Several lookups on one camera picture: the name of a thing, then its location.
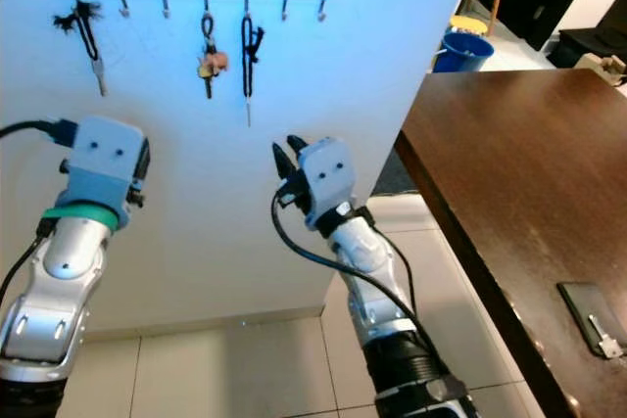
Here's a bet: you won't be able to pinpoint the white standing board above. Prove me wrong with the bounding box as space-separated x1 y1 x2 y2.
0 0 481 341

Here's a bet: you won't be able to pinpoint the dark brown wooden table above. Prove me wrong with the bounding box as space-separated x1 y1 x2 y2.
394 68 627 418

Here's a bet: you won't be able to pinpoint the low black furniture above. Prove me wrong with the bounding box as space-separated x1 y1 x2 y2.
547 26 627 71

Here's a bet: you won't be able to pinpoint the green left wrist band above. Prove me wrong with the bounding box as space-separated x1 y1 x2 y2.
43 201 121 235

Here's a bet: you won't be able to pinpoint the yellow round object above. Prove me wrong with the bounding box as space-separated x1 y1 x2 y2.
449 15 489 35

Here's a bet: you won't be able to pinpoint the key with black furry strap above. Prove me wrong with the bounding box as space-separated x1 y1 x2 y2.
52 0 107 98

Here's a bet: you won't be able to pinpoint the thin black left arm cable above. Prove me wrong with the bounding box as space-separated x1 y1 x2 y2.
0 220 57 309

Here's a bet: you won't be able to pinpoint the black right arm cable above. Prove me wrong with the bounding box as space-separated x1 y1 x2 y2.
269 193 452 360

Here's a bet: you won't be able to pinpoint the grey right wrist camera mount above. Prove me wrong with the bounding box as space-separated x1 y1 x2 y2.
299 136 357 231

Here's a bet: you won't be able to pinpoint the keys with brown charm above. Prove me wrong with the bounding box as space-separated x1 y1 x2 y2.
196 12 229 101

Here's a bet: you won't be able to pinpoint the key with black cord lanyard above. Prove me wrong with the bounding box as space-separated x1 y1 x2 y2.
239 15 265 127

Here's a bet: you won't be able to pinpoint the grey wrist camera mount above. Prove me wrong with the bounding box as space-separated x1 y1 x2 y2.
62 115 148 223
299 136 357 231

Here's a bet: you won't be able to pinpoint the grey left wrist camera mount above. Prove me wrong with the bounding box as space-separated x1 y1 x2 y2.
62 115 148 223

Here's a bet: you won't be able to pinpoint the small beige object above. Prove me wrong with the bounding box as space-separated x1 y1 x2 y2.
598 54 627 86

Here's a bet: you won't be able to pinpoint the small silver key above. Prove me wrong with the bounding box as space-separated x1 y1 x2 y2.
588 315 624 360

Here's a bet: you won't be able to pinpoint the dark grey rug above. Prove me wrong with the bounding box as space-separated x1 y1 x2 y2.
370 152 418 196

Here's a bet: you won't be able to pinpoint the blue bucket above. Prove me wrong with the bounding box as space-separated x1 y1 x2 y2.
431 29 496 74

